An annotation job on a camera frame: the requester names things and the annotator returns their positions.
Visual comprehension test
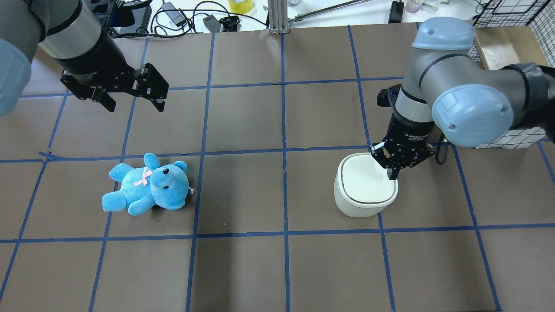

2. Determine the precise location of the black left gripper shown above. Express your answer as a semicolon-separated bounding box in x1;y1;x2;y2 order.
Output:
60;30;169;112

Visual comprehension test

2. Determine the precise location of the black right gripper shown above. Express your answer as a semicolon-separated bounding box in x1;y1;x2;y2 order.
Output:
370;113;435;180

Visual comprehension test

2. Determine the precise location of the white lidded trash can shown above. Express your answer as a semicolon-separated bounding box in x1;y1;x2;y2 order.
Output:
334;153;398;218

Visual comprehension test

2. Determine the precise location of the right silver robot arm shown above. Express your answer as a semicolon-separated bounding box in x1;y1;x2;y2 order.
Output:
371;16;554;180

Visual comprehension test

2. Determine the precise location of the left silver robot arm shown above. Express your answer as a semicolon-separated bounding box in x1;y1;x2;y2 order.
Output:
0;0;169;116

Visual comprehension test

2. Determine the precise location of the black power brick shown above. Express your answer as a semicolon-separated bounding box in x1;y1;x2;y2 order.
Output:
161;2;188;26

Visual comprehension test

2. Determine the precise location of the blue teddy bear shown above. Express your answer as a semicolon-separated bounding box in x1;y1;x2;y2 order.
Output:
101;153;194;216

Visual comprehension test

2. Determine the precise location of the yellow tape roll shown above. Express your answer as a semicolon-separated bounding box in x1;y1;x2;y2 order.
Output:
228;0;255;14

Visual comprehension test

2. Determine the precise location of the black power adapter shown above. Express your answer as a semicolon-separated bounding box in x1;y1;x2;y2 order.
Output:
387;0;405;24

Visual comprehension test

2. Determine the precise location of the long metal rod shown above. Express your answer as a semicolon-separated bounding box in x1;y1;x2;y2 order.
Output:
288;0;370;26

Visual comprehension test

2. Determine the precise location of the checkered cloth covered box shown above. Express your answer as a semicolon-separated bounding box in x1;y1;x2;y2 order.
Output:
469;0;555;150

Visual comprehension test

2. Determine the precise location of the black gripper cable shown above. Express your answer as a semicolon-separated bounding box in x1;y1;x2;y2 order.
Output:
434;133;449;166

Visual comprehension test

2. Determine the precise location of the aluminium frame post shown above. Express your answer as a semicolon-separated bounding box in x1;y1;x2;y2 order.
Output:
268;0;290;34

